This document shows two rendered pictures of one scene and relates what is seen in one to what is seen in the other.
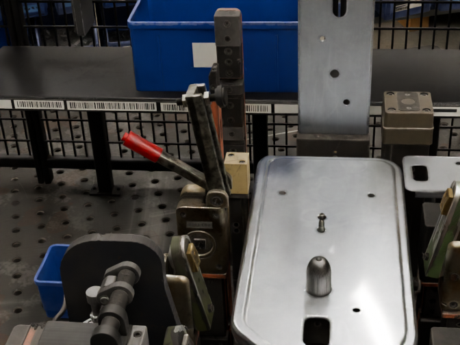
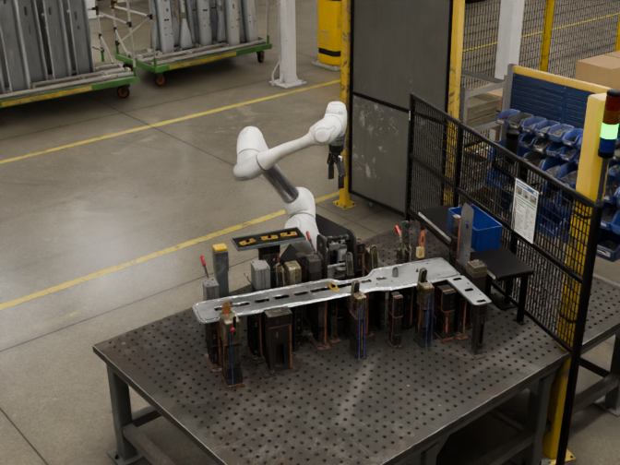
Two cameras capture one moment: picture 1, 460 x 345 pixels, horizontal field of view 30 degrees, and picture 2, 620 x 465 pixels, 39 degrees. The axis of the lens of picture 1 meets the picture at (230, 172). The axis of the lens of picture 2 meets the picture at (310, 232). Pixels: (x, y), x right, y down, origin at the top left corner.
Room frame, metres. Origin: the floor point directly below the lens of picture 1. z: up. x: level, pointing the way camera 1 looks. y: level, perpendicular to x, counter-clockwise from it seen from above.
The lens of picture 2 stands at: (-1.43, -3.39, 3.14)
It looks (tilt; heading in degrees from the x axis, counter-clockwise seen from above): 26 degrees down; 62
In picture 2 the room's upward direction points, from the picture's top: straight up
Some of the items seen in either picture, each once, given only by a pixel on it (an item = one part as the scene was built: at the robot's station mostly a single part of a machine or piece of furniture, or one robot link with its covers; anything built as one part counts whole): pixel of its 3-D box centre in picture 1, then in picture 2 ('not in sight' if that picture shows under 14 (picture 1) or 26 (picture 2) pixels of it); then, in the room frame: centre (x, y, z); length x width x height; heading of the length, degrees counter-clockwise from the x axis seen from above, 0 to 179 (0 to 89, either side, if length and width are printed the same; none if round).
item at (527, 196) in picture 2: not in sight; (525, 210); (1.50, -0.30, 1.30); 0.23 x 0.02 x 0.31; 82
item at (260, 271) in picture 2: not in sight; (261, 300); (0.20, 0.16, 0.90); 0.13 x 0.10 x 0.41; 82
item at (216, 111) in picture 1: (221, 213); (420, 264); (1.09, 0.02, 0.95); 0.03 x 0.01 x 0.50; 172
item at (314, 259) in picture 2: not in sight; (314, 290); (0.50, 0.14, 0.89); 0.13 x 0.11 x 0.38; 82
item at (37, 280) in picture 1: (72, 283); not in sight; (1.19, 0.29, 0.74); 0.11 x 0.10 x 0.09; 172
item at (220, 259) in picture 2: not in sight; (221, 287); (0.07, 0.35, 0.92); 0.08 x 0.08 x 0.44; 82
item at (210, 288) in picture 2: not in sight; (211, 313); (-0.06, 0.19, 0.88); 0.11 x 0.10 x 0.36; 82
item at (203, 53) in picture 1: (223, 38); (473, 227); (1.42, 0.00, 1.10); 0.30 x 0.17 x 0.13; 82
